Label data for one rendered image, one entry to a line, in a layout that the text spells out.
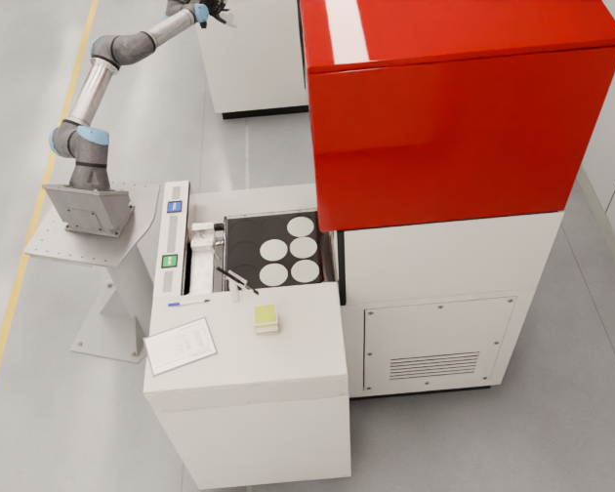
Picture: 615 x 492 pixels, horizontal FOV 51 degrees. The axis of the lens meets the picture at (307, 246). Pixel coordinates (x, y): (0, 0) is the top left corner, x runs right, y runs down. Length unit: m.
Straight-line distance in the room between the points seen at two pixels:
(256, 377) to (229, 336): 0.17
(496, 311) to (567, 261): 1.18
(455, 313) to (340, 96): 1.10
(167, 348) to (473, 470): 1.45
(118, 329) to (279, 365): 1.52
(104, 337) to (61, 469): 0.66
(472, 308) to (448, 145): 0.83
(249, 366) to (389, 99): 0.91
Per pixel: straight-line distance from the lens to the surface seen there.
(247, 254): 2.33
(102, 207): 2.51
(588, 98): 1.79
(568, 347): 3.28
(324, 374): 1.96
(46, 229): 2.77
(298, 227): 2.38
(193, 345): 2.07
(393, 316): 2.36
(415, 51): 1.58
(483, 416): 3.02
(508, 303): 2.42
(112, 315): 3.42
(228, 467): 2.60
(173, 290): 2.22
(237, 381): 1.98
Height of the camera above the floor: 2.70
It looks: 51 degrees down
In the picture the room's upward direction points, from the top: 6 degrees counter-clockwise
